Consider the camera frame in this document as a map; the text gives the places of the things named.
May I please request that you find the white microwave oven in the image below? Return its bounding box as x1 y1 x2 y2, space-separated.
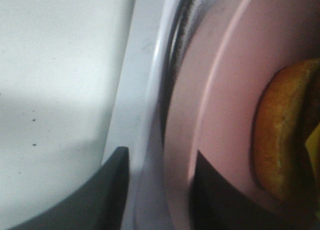
0 0 191 230

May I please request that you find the burger with lettuce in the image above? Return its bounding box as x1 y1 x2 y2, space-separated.
252 58 320 211

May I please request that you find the glass microwave turntable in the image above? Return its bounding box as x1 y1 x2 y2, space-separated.
160 0 205 140

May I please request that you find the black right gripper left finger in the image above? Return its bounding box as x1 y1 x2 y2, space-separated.
15 146 129 230

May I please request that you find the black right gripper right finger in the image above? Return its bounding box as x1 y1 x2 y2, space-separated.
191 149 320 230

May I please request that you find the pink plate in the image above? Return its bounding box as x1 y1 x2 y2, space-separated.
164 0 320 229

